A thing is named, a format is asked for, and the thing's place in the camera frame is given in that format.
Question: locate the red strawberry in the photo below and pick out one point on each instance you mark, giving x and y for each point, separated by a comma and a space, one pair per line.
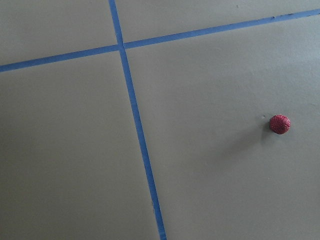
279, 124

